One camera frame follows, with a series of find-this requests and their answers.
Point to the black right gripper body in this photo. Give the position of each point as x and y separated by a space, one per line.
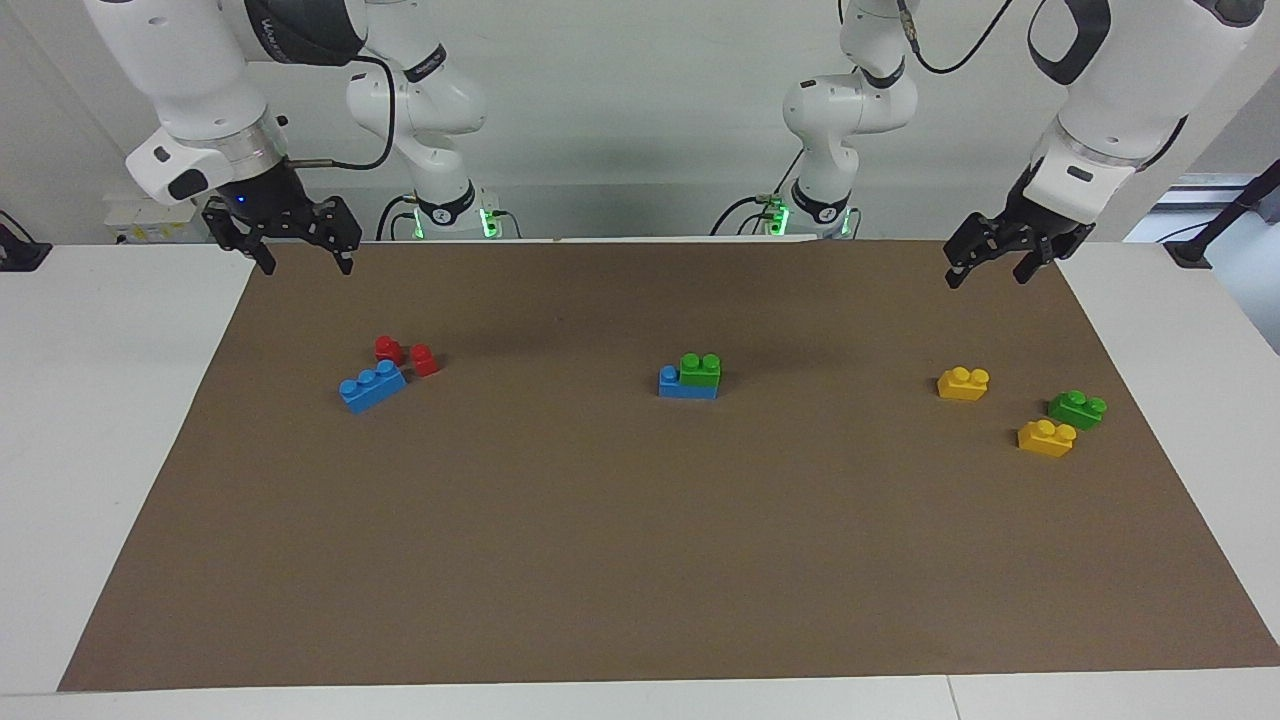
265 195

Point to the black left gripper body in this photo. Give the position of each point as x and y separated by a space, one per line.
1045 215

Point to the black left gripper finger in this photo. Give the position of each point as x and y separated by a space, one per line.
975 245
1040 255

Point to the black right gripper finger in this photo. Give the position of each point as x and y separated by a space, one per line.
342 235
262 255

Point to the green two-stud block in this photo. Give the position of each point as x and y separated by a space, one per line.
700 370
1076 411

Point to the blue three-stud block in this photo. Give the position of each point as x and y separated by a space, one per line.
372 388
685 388

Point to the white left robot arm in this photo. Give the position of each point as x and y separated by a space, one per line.
1130 90

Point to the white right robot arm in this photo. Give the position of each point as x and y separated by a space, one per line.
190 70

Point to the small red block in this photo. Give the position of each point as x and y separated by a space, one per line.
425 361
388 350

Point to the yellow two-stud block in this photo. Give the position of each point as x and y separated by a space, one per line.
1046 440
963 385

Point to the black pole stand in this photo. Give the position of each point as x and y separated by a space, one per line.
1225 215

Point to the black table clamp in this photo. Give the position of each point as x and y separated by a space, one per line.
20 252

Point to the brown table mat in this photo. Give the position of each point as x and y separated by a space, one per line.
640 540

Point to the white wall power box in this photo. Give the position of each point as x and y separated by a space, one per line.
135 222

